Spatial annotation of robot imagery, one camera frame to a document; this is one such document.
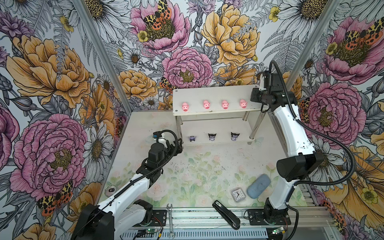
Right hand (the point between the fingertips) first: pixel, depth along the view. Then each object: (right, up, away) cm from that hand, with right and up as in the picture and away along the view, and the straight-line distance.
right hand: (255, 97), depth 80 cm
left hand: (-42, -25, +4) cm, 50 cm away
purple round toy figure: (-34, -23, +14) cm, 43 cm away
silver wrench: (-42, -65, -10) cm, 78 cm away
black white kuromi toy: (-21, -22, +14) cm, 33 cm away
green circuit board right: (+6, -65, -9) cm, 65 cm away
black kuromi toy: (-8, -21, +12) cm, 26 cm away
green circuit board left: (-52, -64, -9) cm, 83 cm away
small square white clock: (-9, -51, -1) cm, 51 cm away
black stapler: (-16, -57, -9) cm, 60 cm away
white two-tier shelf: (-21, -9, -5) cm, 24 cm away
